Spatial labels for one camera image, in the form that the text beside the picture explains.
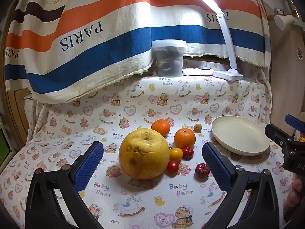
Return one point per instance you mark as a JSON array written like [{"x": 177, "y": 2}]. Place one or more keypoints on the white cone spot lamp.
[{"x": 282, "y": 21}]

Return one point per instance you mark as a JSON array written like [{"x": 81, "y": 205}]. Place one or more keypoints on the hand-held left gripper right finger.
[{"x": 218, "y": 167}]

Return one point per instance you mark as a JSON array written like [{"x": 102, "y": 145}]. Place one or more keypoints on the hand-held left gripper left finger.
[{"x": 89, "y": 164}]

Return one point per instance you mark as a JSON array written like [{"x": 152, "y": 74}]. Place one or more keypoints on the bear print tablecloth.
[{"x": 143, "y": 207}]

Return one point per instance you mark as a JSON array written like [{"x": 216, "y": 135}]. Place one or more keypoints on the panda figure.
[{"x": 278, "y": 11}]

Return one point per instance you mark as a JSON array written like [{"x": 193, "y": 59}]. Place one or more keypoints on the lidded clear plastic container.
[{"x": 169, "y": 59}]

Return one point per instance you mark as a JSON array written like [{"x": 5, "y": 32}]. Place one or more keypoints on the red cherry tomato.
[{"x": 172, "y": 167}]

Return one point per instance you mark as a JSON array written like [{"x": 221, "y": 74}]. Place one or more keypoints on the cartoon sticker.
[{"x": 300, "y": 52}]

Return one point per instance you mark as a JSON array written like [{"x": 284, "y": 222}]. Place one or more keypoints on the wooden board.
[{"x": 281, "y": 76}]

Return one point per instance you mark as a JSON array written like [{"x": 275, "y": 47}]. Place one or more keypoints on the red yellow toy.
[{"x": 302, "y": 137}]

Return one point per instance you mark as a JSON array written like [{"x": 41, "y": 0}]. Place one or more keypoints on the brown longan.
[{"x": 197, "y": 127}]

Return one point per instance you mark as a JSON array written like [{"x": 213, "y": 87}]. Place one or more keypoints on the striped cloth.
[{"x": 95, "y": 52}]

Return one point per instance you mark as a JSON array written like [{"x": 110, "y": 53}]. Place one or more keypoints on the person's right hand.
[{"x": 295, "y": 190}]

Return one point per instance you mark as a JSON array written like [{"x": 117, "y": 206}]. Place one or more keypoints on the cream plate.
[{"x": 238, "y": 133}]

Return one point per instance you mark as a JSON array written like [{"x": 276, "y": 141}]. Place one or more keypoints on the red hawthorn berry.
[
  {"x": 187, "y": 153},
  {"x": 202, "y": 170}
]

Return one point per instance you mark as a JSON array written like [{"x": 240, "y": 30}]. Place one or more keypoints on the yellow pomelo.
[{"x": 143, "y": 155}]

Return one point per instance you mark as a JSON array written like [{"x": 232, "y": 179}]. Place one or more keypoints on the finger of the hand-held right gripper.
[
  {"x": 293, "y": 121},
  {"x": 276, "y": 132}
]

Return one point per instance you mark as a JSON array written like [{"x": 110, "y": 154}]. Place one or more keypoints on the white desk lamp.
[{"x": 230, "y": 52}]

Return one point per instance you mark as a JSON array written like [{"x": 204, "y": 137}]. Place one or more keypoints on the yellow cherry tomato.
[{"x": 175, "y": 154}]

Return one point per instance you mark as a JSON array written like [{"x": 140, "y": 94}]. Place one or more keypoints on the orange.
[
  {"x": 184, "y": 138},
  {"x": 160, "y": 127}
]

